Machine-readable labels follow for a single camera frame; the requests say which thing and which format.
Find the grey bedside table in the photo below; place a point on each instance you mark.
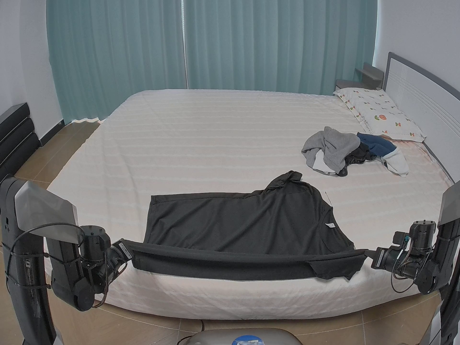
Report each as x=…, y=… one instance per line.
x=370, y=72

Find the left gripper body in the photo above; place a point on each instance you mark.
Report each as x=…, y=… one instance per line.
x=125, y=251

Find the blue-green curtain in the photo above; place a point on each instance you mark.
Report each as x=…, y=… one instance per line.
x=107, y=49
x=280, y=31

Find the black chest of drawers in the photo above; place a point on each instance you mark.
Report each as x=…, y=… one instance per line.
x=18, y=135

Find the black T-shirt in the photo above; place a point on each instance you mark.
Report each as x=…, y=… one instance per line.
x=244, y=221

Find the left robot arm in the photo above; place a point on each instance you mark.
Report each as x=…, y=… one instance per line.
x=21, y=282

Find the white printed pillow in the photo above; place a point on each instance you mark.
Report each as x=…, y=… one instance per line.
x=381, y=113

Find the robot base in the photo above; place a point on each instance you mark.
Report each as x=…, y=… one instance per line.
x=215, y=338

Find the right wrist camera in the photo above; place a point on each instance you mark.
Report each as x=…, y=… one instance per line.
x=400, y=237

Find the pile of clothes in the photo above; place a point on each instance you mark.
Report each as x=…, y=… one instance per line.
x=337, y=149

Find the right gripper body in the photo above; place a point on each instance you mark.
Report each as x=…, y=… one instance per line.
x=390, y=259

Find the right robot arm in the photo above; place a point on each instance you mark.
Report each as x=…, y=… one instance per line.
x=449, y=246

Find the bed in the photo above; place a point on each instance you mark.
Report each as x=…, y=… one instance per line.
x=215, y=138

